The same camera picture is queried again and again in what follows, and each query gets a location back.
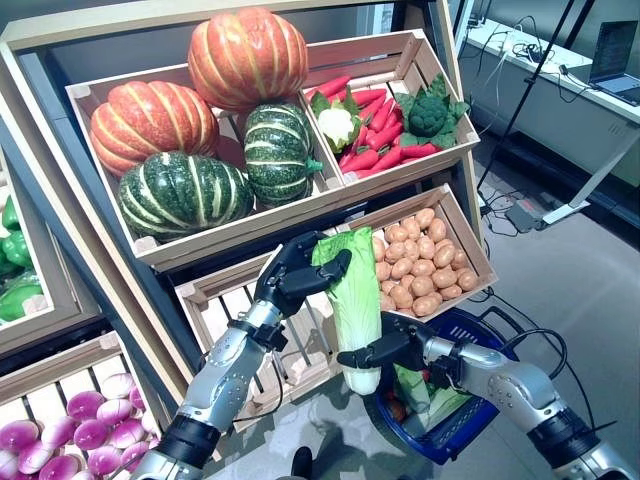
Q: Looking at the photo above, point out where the green bell pepper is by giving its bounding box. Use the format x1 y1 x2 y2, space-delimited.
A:
1 195 21 231
2 229 34 269
0 282 45 322

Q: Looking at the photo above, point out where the grey open laptop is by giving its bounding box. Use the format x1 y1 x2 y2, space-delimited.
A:
588 20 640 106

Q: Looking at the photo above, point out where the large green striped pumpkin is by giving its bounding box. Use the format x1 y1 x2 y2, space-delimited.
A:
118 151 256 244

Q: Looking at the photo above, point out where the black router with antennas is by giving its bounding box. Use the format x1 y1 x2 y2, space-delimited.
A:
467 0 489 29

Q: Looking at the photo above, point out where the green broccoli with leaves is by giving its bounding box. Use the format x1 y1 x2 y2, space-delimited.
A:
394 74 471 150

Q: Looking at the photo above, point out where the white cauliflower with leaves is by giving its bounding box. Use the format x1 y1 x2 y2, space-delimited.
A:
309 89 362 154

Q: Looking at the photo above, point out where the blue plastic shopping basket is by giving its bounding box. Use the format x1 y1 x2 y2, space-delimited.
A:
362 305 524 466

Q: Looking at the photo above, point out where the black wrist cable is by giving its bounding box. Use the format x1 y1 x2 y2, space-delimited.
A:
239 349 286 416
499 327 569 381

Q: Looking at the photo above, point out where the silver left robot leg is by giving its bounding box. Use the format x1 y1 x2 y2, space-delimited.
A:
291 446 315 480

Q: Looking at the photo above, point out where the small green striped pumpkin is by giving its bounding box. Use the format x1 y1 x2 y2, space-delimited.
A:
243 103 325 209

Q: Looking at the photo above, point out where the black five-finger right hand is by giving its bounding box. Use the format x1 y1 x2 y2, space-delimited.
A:
336 312 436 372

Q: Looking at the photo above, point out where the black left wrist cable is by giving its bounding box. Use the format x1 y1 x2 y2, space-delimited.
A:
239 349 286 416

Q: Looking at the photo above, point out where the grey power box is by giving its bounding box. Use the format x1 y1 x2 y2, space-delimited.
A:
504 202 544 232

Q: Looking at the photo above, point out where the orange striped pumpkin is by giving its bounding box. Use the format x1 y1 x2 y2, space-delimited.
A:
89 79 221 177
187 7 310 114

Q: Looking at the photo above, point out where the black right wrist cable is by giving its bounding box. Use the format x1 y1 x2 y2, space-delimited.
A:
499 327 569 381

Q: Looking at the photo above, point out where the light wooden slatted crate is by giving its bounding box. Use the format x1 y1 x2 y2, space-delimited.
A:
0 329 166 480
174 244 396 434
0 149 84 341
344 183 498 321
298 28 480 189
64 62 346 269

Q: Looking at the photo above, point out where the black tripod stand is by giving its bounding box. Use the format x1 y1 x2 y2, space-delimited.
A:
474 0 576 211

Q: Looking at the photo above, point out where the white office desk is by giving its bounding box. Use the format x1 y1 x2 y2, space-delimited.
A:
459 22 640 226

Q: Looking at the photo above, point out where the red-orange carrot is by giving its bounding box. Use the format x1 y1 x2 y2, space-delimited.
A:
305 74 352 99
399 143 441 159
339 149 380 172
364 122 405 151
370 145 405 172
349 88 389 105
368 98 399 132

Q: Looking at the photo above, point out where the black five-finger left hand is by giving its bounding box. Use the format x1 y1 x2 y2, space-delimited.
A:
253 230 354 317

